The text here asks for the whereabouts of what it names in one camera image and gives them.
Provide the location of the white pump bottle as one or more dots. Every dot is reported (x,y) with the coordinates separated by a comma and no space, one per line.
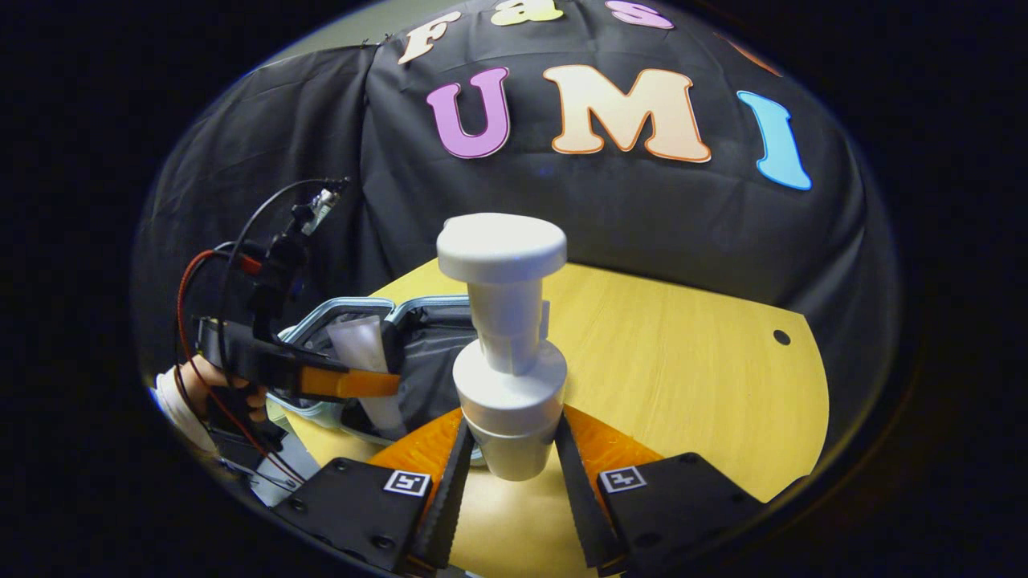
(502,385)

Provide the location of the white squeeze tube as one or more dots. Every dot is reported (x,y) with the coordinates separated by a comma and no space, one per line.
(361,341)

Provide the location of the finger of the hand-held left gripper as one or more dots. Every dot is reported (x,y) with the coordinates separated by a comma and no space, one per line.
(353,383)

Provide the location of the black backdrop cloth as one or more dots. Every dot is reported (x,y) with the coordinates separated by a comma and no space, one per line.
(642,217)

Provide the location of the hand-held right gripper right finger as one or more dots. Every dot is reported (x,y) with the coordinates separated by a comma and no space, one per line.
(582,498)

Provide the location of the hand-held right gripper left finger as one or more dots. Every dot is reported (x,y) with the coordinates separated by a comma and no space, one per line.
(450,498)

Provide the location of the light blue suitcase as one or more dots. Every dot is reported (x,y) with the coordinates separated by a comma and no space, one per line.
(438,345)

